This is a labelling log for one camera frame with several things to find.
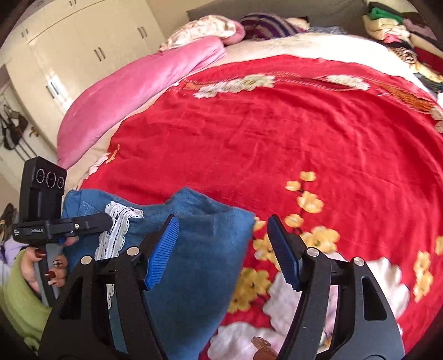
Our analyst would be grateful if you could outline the blue patterned cloth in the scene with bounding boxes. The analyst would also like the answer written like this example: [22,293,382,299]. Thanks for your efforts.
[306,25,348,35]

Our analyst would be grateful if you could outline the blue pants with lace trim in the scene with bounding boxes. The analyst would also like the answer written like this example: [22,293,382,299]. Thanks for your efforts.
[61,187,257,360]

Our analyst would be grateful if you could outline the pink quilt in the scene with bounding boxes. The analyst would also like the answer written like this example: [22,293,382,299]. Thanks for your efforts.
[56,36,227,170]

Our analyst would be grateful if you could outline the dark shoe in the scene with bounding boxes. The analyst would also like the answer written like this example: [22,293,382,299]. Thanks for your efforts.
[0,202,18,243]

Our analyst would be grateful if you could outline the stack of folded clothes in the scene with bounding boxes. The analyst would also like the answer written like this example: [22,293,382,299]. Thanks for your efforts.
[362,2,443,94]

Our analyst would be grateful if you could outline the person's left forearm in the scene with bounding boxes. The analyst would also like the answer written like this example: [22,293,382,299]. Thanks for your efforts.
[2,249,52,350]

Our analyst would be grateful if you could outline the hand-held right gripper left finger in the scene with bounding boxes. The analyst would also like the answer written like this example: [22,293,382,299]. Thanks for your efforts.
[37,215,181,360]

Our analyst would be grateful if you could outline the cream floral pillow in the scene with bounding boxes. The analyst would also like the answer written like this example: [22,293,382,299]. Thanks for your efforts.
[159,14,246,52]

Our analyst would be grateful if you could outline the cream wardrobe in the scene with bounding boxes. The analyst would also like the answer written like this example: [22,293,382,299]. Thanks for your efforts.
[5,0,167,149]

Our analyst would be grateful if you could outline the person's left hand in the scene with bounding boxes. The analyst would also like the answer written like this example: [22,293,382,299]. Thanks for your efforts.
[20,236,79,295]

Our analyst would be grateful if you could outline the grey headboard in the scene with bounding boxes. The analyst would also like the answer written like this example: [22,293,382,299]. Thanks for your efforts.
[187,0,381,42]

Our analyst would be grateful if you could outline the red floral blanket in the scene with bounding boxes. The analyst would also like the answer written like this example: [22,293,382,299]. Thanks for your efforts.
[78,57,443,360]

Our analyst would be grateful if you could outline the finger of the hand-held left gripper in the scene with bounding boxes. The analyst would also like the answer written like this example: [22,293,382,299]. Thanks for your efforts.
[74,212,113,238]

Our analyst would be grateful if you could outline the brown hanging bag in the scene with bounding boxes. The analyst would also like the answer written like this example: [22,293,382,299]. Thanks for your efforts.
[0,104,30,151]

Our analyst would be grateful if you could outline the purple striped pillow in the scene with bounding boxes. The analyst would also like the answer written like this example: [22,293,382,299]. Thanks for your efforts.
[240,13,310,39]

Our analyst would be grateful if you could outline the lavender cloth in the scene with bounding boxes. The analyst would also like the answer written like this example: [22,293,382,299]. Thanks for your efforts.
[0,240,28,274]

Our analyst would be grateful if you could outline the brown textured object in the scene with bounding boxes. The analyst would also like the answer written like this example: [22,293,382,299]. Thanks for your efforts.
[251,336,279,360]

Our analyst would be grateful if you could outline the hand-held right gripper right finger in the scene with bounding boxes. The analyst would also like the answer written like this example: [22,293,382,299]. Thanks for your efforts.
[267,214,405,360]

